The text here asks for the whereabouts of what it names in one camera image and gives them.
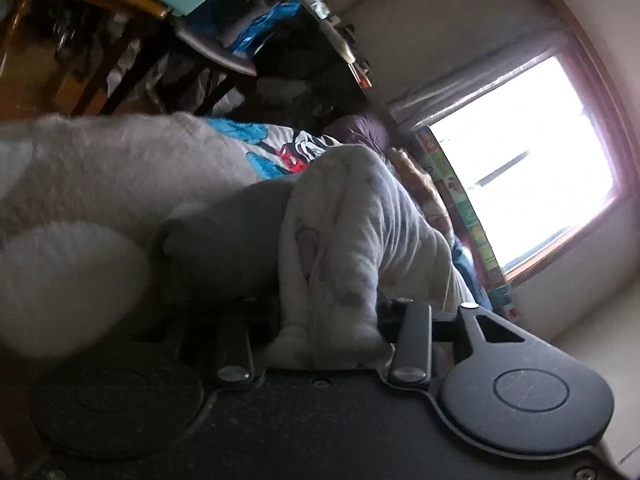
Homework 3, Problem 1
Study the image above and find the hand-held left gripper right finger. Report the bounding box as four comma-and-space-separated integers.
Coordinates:
377, 297, 525, 388

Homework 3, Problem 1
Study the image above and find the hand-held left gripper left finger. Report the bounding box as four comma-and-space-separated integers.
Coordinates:
212, 300, 258, 387

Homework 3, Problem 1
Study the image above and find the white floral fleece garment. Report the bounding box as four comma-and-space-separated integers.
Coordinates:
262, 145, 481, 368

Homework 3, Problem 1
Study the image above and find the blue folded quilt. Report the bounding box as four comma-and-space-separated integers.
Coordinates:
450, 237, 493, 309

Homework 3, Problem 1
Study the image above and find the orange patterned pillow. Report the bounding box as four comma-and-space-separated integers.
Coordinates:
387, 147, 451, 241

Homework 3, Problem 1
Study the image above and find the window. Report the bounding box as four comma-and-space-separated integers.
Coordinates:
427, 50, 626, 281

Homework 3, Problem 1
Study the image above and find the purple quilt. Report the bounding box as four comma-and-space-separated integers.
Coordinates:
322, 114, 401, 154

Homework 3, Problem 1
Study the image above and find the grey cartoon printed blanket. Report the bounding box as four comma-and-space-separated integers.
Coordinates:
0, 110, 351, 361

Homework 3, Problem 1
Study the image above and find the beige curtain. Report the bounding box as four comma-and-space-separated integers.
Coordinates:
387, 30, 568, 133

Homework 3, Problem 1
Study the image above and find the dark metal chair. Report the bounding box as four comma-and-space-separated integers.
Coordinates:
165, 15, 261, 117

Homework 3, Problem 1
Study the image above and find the cluttered side shelf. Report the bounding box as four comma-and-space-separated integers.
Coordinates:
285, 0, 376, 92

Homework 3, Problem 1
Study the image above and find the blue plastic bag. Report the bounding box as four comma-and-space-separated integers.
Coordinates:
230, 0, 304, 57

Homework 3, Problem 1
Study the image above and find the colourful patterned wall strip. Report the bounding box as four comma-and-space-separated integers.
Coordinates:
410, 127, 521, 322

